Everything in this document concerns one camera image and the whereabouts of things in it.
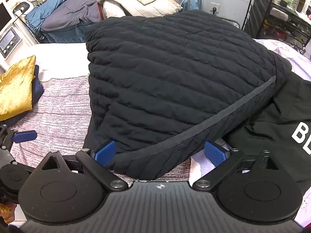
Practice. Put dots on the dark brown bottle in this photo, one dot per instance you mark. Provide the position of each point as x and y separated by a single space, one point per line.
302 2

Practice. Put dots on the black printed shirt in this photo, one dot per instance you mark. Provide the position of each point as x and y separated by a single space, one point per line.
267 126

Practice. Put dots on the white wall socket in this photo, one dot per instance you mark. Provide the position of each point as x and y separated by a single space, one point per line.
215 7

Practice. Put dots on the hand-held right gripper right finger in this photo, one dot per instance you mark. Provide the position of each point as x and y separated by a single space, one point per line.
215 154

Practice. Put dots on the white machine with display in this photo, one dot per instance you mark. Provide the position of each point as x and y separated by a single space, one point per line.
9 41

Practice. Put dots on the black quilted jacket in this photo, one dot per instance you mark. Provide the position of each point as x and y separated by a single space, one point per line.
170 77

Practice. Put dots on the grey mottled blanket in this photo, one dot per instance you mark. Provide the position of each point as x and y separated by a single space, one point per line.
60 114

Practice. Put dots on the grey purple blanket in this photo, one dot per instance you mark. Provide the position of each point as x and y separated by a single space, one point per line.
73 12

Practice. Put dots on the black metal rack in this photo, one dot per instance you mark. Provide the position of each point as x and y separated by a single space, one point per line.
257 9

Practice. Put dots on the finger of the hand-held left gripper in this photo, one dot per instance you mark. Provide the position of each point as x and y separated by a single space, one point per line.
24 136

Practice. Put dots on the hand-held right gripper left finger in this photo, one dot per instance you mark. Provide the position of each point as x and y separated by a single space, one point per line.
105 151

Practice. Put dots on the blue blanket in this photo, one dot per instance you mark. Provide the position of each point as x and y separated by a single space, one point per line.
48 7

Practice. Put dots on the white bed sheet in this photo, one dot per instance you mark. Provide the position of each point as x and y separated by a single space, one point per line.
60 55

